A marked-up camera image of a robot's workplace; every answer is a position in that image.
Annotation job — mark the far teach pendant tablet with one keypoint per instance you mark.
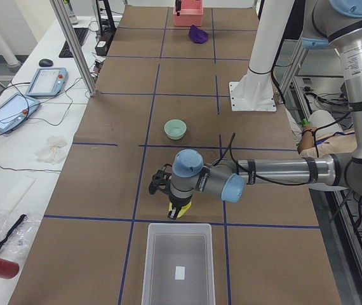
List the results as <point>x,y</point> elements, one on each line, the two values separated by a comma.
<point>47,82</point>

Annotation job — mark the near teach pendant tablet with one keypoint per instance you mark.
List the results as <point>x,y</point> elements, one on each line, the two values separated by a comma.
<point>15,111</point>

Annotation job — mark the black power adapter box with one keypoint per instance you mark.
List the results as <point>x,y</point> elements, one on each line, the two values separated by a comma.
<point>101,48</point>

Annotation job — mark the purple cloth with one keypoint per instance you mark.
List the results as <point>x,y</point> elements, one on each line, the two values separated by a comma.
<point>197,35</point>

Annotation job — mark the seated person beige shirt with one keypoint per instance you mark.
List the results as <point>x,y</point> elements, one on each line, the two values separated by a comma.
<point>329,140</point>

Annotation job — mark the yellow plastic cup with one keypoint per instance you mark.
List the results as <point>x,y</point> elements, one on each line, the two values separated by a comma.
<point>181,212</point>

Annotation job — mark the black computer mouse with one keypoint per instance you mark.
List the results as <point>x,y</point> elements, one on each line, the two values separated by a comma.
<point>44,62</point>

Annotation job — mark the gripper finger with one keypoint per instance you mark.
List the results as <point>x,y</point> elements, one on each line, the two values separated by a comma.
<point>178,6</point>

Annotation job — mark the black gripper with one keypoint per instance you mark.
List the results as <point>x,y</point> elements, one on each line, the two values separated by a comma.
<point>178,202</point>

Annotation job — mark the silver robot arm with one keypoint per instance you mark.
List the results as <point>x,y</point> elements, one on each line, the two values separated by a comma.
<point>338,23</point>

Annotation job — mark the teach pendant tablet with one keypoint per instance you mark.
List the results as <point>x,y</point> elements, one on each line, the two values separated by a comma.
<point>15,111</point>
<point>47,82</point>

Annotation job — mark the clear plastic bin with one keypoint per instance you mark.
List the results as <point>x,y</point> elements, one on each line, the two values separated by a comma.
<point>179,265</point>

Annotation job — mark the aluminium frame post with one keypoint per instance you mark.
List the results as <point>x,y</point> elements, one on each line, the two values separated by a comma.
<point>75,47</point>

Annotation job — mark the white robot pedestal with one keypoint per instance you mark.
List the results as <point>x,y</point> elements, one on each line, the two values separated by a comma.
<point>254,91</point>

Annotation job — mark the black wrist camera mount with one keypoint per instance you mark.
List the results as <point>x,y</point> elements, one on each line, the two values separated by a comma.
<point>161,181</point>

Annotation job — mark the green ceramic bowl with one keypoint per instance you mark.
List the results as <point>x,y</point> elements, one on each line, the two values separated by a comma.
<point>175,129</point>

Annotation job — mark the white foam strip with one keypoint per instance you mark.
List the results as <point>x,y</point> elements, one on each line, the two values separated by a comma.
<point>16,194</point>

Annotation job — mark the crumpled white tissue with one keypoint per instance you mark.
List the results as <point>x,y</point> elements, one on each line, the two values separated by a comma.
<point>53,151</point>

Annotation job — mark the green handled tool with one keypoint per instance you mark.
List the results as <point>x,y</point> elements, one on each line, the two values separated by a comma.
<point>304,122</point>

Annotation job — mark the pink plastic bin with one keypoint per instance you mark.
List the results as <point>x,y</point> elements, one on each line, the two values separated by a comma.
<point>190,14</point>

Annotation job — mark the clear plastic bag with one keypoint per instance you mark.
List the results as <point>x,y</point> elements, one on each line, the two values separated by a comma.
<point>17,233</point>

